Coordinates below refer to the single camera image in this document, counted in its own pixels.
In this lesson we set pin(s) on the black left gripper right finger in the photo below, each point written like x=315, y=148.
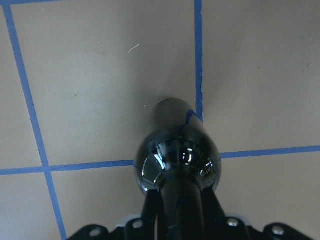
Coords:
x=211, y=206

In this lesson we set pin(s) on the dark glass wine bottle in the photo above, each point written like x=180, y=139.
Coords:
x=176, y=163

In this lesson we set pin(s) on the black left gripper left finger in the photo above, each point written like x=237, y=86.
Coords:
x=150, y=206

